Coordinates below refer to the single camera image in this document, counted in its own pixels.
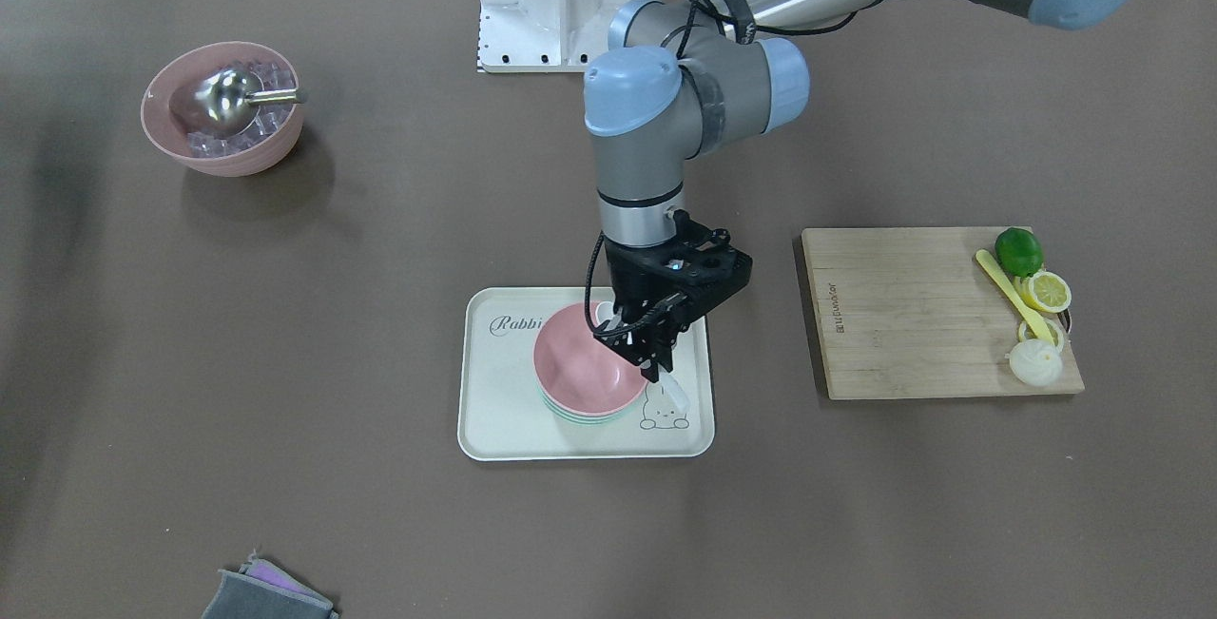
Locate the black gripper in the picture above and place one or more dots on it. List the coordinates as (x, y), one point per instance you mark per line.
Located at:
(629, 281)

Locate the small pink bowl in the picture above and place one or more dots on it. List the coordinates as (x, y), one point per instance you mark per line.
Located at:
(579, 372)

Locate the white ceramic spoon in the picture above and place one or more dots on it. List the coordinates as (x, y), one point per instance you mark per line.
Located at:
(666, 381)

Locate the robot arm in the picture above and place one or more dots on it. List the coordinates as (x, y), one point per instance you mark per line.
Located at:
(679, 81)

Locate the green bowl stack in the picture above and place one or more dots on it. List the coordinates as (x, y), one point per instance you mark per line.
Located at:
(580, 418)

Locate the yellow plastic spoon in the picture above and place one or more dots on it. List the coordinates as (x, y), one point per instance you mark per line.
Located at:
(1037, 325)

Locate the large pink ice bowl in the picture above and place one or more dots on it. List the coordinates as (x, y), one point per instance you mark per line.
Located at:
(266, 142)

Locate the grey purple cloth stack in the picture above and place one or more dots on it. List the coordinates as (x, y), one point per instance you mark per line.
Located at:
(259, 588)

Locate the cream rabbit tray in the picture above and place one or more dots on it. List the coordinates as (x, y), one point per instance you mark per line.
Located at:
(501, 414)

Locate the bamboo cutting board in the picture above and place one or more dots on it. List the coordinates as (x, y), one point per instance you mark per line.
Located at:
(906, 312)

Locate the green lime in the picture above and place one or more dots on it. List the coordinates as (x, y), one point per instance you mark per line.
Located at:
(1018, 252)

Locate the lemon half slice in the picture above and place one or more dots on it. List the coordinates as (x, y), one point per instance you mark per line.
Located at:
(1045, 292)

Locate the metal ice scoop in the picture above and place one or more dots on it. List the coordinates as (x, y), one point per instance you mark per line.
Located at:
(228, 102)

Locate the lemon ring slice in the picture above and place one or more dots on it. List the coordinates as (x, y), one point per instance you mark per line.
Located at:
(1058, 335)

